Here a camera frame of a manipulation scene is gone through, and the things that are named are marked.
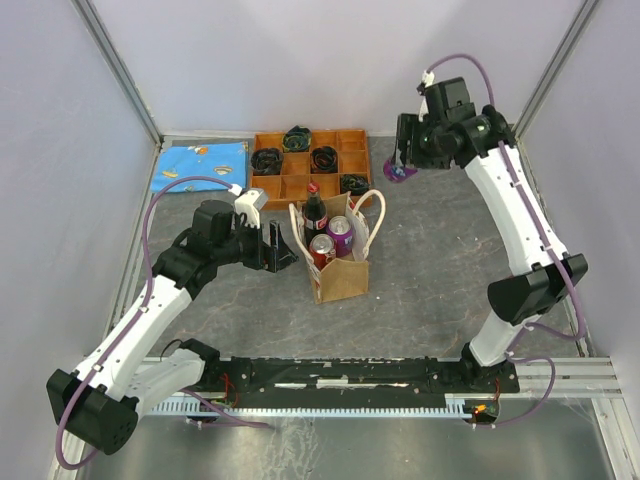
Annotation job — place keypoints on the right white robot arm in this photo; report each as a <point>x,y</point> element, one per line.
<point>543,272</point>

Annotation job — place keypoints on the red cola can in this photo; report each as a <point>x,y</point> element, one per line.
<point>322,249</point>

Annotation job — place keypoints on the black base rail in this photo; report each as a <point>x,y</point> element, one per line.
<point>404,382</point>

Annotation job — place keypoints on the white slotted cable duct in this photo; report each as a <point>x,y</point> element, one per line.
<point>453,408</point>

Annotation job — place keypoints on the blue patterned cloth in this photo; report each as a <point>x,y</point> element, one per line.
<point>227,162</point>

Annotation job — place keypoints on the rolled dark belt top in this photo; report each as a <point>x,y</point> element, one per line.
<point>297,140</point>

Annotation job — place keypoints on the rolled dark belt left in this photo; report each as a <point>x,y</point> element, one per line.
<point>267,161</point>

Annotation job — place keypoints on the rolled dark belt centre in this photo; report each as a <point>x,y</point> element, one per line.
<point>324,159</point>

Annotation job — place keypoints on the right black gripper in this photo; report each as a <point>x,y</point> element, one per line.
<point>408,128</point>

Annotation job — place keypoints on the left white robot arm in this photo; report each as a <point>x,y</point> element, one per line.
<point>103,398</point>

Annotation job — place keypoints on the glass cola bottle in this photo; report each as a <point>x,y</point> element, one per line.
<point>314,213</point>

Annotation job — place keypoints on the purple Fanta can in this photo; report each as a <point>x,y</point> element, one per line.
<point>397,172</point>
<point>340,230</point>

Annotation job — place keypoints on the wooden compartment tray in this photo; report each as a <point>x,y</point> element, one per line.
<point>297,170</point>

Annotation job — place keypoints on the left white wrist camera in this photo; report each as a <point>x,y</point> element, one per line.
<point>249,203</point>

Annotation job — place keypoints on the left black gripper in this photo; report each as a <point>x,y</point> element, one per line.
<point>272,258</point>

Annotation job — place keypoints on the burlap canvas watermelon bag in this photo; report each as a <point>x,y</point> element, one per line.
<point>348,276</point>

